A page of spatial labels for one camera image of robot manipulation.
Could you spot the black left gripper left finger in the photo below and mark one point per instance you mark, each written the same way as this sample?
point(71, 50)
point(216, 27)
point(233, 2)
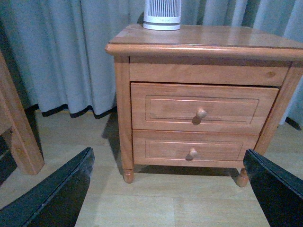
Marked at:
point(57, 200)

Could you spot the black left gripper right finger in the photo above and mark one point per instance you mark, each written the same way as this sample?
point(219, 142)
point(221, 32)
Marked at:
point(279, 192)

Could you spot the wooden furniture leg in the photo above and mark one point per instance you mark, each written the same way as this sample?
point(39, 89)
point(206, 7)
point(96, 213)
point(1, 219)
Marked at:
point(15, 128)

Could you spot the white slatted air purifier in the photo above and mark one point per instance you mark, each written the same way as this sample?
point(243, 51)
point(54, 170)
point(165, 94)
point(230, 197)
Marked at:
point(163, 15)

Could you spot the wooden nightstand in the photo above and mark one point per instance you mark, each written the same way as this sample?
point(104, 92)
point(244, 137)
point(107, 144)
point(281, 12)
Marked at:
point(203, 55)

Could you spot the grey curtain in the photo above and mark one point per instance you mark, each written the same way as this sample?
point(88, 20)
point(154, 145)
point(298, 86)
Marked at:
point(55, 49)

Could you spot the wooden drawer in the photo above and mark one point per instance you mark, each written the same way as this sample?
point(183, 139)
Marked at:
point(200, 108)
point(155, 146)

